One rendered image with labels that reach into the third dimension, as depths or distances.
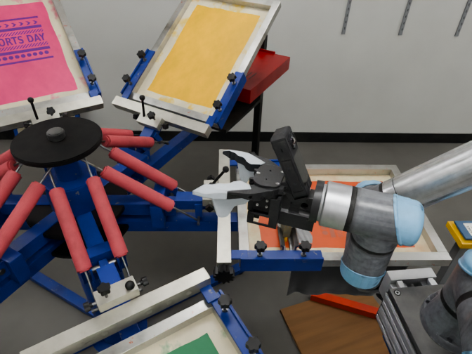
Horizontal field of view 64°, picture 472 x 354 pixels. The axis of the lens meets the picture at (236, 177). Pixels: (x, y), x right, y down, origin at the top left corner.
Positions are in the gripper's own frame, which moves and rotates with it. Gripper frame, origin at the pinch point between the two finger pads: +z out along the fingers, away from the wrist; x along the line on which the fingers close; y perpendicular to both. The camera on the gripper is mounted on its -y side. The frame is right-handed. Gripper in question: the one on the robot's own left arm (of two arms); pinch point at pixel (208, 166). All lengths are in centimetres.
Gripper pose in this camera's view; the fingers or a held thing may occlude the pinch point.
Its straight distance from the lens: 65.6
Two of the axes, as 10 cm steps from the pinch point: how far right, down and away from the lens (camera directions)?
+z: -9.5, -2.1, 2.3
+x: 3.0, -4.8, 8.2
